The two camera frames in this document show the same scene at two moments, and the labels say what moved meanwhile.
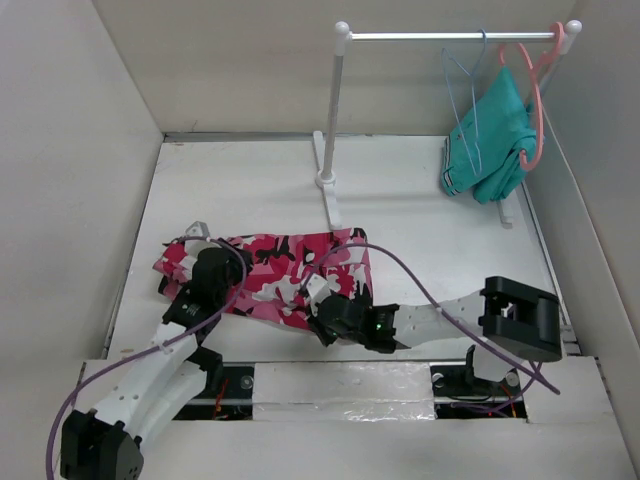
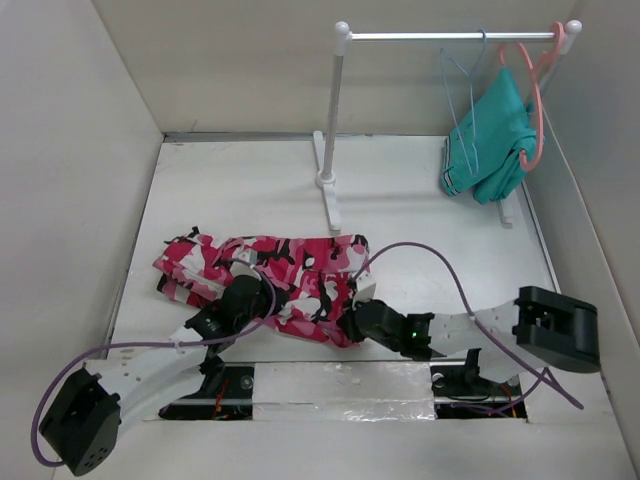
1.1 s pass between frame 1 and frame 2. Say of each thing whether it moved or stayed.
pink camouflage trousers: stayed
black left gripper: moved
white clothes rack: stayed
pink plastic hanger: stayed
